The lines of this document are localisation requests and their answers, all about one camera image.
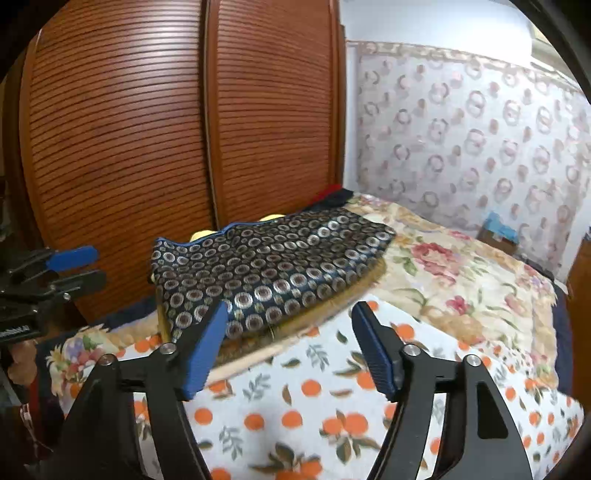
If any navy patterned silk garment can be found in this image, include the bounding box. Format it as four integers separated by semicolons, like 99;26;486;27
150;208;396;340

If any person left hand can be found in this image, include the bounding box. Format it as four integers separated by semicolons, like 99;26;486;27
6;339;38;406

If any brown louvered wardrobe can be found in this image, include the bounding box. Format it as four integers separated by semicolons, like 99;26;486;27
1;1;345;322

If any orange fruit print sheet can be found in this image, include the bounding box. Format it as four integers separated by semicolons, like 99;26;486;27
115;294;585;480

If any wooden sideboard cabinet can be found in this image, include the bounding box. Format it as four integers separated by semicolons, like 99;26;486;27
567;238;591;408

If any floral beige blanket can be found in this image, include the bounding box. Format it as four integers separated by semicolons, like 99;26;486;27
40;194;559;398

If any brown box with blue cloth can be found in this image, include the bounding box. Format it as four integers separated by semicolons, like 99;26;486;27
477;212;519;255

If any red bed cover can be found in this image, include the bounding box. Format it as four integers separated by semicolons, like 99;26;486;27
311;184;342;205

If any pink circle patterned curtain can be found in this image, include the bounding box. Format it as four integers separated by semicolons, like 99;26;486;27
348;41;590;275

